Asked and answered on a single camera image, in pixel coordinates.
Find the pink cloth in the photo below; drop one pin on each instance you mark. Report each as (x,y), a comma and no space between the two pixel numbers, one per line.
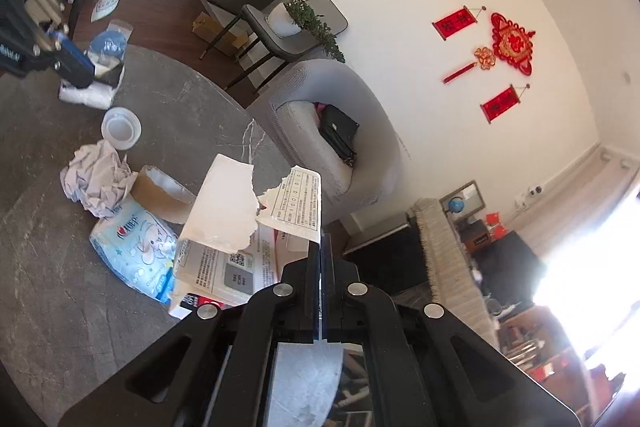
(318,108)

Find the brown wooden box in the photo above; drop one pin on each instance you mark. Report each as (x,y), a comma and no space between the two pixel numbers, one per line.
(475,237)

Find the blue tissue packet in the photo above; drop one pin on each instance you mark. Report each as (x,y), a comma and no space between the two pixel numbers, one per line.
(135,247)

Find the red wall scroll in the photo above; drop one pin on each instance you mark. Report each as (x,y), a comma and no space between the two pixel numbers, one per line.
(457,23)
(504,104)

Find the white round plastic lid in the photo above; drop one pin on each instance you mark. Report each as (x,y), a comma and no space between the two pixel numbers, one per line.
(121,129)

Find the gold flower red tassel ornament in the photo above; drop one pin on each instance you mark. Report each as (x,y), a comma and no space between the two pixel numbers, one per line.
(484,57)

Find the brown tape roll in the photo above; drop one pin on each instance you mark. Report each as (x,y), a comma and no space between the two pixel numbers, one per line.
(150,197)

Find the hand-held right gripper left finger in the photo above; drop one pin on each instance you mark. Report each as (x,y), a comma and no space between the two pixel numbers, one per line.
(299,289)

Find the black monitor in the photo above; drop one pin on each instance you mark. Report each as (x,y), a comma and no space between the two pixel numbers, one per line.
(510,262)

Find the small red flags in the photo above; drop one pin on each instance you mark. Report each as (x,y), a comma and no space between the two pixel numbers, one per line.
(495,224)

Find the large red knot ornament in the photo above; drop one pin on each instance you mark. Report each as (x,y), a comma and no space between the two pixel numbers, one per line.
(515,44)

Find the grey dining chair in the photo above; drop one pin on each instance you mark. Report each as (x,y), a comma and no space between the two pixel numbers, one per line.
(260,27)

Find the cream lace cloth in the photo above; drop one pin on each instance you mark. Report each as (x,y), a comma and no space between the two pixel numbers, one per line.
(450,267)

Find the potted plant in white pot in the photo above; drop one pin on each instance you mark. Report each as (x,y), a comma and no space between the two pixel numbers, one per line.
(280,22)

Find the crumpled white paper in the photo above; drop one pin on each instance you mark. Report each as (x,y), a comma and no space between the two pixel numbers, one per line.
(97,177)

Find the grey armchair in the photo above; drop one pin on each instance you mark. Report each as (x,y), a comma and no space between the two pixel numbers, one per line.
(320,77)

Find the small blue globe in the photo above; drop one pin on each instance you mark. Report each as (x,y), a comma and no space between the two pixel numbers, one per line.
(456,205)

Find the black handbag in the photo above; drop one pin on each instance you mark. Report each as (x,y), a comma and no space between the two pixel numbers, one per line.
(337,129)

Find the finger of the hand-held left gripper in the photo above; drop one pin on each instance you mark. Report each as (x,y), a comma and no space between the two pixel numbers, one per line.
(72,57)

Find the torn white cardboard box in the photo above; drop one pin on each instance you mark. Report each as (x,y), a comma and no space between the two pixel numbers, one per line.
(225,202)

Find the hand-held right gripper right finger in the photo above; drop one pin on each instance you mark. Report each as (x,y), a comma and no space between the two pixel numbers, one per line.
(345,287)

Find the clear wrapper with blue disc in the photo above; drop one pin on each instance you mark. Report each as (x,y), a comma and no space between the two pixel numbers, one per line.
(109,44)

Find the flat cardboard box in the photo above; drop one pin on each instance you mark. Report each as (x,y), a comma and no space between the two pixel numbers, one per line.
(207,27)

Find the black cabinet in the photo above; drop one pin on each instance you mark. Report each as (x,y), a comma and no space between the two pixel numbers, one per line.
(390,257)

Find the white tissue wad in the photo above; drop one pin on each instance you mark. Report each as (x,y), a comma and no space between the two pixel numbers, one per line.
(92,96)

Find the framed picture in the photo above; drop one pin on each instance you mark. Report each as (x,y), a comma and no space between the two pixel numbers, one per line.
(472,194)

